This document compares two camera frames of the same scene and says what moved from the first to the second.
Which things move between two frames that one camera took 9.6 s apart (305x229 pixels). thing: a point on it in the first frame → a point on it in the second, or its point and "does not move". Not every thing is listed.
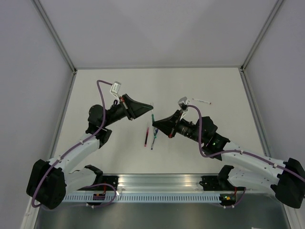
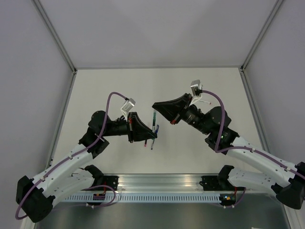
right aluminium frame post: x=275 y=6 does not move
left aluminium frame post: x=56 y=36 does not move
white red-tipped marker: x=202 y=101 does not move
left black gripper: x=132 y=108 → x=137 y=129
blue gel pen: x=156 y=132 does not move
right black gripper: x=167 y=125 → x=172 y=110
